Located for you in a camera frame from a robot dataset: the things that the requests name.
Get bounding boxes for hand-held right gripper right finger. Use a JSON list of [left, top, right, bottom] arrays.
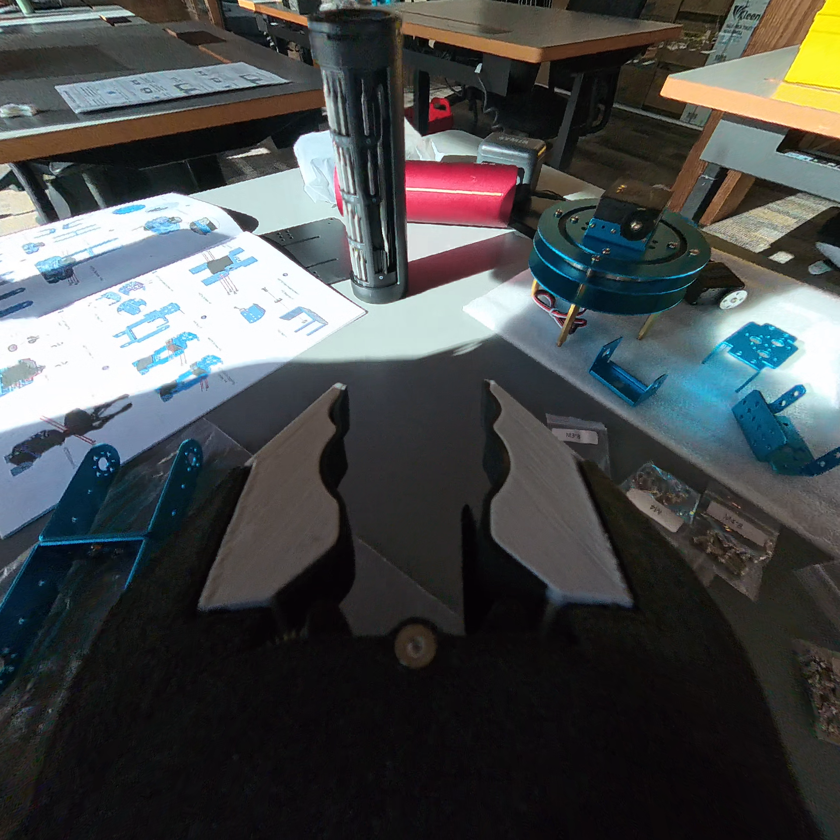
[[478, 381, 635, 609]]

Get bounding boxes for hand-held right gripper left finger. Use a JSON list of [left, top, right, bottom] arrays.
[[197, 384, 355, 615]]

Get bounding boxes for blue metal bracket assembly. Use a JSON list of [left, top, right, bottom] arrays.
[[0, 440, 206, 693]]

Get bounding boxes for clear plastic bag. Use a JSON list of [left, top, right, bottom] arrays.
[[0, 427, 250, 736]]

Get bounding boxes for printed instruction manual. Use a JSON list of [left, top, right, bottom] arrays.
[[0, 193, 370, 542]]

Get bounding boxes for blue round metal base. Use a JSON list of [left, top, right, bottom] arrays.
[[528, 184, 714, 319]]

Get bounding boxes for black flat panel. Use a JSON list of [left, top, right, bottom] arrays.
[[256, 217, 358, 288]]

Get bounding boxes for small black wheeled part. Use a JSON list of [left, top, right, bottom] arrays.
[[680, 260, 750, 313]]

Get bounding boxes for red cylinder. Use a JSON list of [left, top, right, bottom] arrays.
[[334, 159, 529, 232]]

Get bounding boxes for white crumpled plastic bag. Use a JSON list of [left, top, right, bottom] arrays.
[[290, 122, 476, 217]]

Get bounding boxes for grey hand-held device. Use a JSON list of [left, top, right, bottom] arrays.
[[474, 130, 551, 187]]

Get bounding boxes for black ribbed cylinder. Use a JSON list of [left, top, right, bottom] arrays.
[[308, 7, 409, 307]]

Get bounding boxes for wooden table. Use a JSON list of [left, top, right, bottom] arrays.
[[237, 0, 653, 139], [659, 40, 840, 224], [0, 11, 329, 224]]

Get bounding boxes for white printed paper sheet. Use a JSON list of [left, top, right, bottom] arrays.
[[56, 61, 292, 115]]

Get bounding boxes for yellow object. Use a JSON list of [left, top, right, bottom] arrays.
[[781, 0, 840, 95]]

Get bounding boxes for small blue metal bracket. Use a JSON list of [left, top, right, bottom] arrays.
[[587, 338, 668, 406]]

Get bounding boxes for red wires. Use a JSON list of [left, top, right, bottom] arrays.
[[531, 279, 594, 332]]

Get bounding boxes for blue metal servo bracket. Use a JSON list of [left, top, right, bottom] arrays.
[[730, 384, 840, 477]]

